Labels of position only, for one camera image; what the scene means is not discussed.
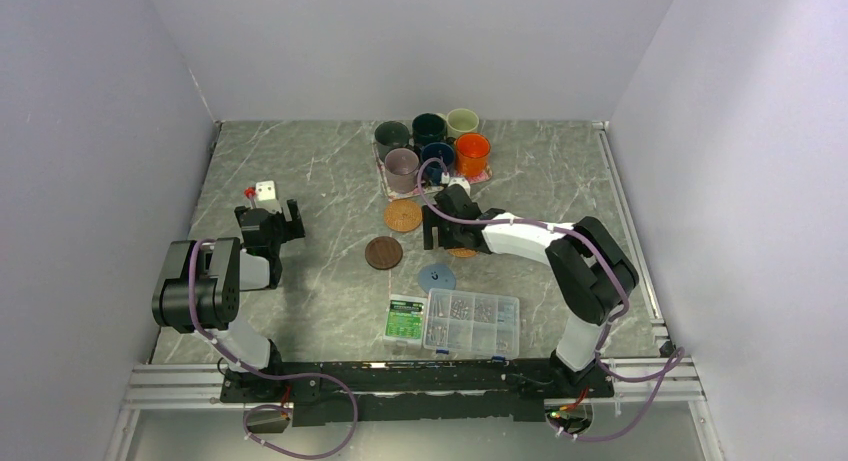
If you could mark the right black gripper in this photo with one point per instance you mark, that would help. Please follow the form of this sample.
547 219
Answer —
433 218

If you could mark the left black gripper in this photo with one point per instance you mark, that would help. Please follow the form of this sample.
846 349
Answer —
296 230

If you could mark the blue smiley coaster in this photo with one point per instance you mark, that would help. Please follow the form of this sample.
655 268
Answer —
436 276

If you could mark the dark wood coaster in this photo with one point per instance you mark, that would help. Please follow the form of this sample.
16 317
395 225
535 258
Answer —
383 253

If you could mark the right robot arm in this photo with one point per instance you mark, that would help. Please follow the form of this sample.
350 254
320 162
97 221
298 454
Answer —
592 272

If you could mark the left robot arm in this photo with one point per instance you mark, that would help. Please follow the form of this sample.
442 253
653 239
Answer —
200 284

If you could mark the navy blue mug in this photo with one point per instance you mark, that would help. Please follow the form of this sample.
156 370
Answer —
437 159

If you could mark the floral tray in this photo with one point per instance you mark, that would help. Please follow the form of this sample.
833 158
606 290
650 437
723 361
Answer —
428 187

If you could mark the lilac mug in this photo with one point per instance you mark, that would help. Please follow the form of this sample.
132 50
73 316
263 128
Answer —
401 167

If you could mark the orange mug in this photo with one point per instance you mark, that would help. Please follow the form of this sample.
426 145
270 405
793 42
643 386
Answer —
472 150

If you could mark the green label small box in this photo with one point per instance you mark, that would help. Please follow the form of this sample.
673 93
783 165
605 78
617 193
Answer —
405 320

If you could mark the clear plastic screw organizer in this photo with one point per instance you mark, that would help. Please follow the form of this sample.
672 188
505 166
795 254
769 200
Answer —
472 324

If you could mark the dark green mug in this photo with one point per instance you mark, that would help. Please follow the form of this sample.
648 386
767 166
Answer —
428 128

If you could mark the grey mug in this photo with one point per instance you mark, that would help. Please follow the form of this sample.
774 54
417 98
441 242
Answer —
390 135

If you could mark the cream mug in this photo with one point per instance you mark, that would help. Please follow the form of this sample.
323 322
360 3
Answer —
461 121

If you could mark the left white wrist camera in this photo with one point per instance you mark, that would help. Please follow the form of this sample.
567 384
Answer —
262 193

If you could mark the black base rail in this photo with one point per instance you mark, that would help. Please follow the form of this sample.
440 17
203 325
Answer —
328 392

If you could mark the right side aluminium rail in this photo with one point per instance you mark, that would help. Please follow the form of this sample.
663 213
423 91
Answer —
643 331

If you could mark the aluminium frame rail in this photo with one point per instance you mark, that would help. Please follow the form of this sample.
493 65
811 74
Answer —
198 386

